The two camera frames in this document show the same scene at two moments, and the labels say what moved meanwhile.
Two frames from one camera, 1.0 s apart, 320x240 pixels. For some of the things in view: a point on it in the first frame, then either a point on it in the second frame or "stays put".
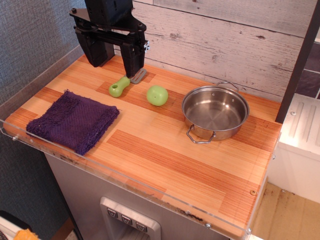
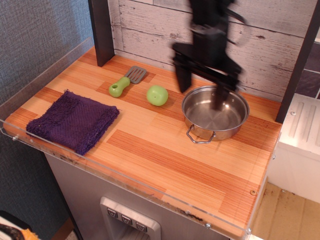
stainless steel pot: (219, 110) stays put
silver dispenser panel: (124, 222) stays put
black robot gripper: (112, 20) -> (207, 56)
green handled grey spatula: (116, 90) stays put
